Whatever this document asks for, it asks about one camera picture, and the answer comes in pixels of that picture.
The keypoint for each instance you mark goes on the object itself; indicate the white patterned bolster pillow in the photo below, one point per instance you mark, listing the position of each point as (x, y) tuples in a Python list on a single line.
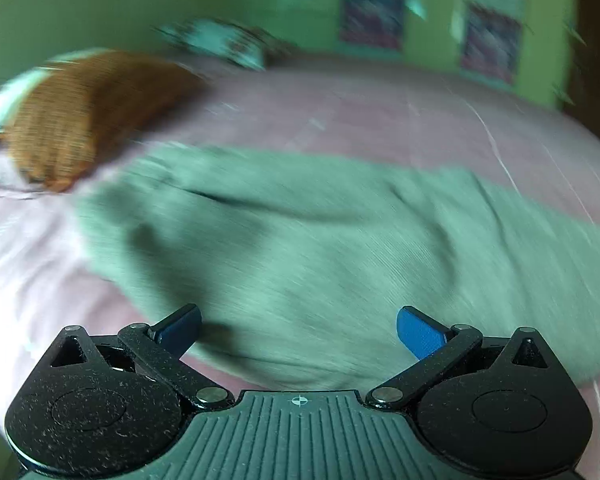
[(215, 40)]

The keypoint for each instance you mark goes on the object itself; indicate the grey-green pants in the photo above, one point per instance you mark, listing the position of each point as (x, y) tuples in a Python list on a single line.
[(305, 255)]

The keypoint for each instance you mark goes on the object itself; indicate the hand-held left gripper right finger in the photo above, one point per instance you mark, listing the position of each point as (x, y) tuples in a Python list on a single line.
[(420, 332)]

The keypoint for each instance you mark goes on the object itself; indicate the orange striped pillow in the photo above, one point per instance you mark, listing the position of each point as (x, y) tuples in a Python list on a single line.
[(90, 115)]

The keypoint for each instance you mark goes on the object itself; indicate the wall poster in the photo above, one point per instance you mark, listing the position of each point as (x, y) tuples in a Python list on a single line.
[(491, 42), (372, 12)]

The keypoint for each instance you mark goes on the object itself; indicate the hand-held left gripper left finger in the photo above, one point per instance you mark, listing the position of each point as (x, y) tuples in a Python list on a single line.
[(176, 335)]

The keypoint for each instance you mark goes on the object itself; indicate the brown wooden door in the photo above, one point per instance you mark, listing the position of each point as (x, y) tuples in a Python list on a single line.
[(597, 50)]

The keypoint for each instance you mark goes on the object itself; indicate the pink checked bedspread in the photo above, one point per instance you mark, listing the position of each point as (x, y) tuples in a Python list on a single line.
[(380, 115)]

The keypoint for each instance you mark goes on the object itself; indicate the cream built-in wardrobe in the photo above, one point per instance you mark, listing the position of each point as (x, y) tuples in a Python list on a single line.
[(430, 20)]

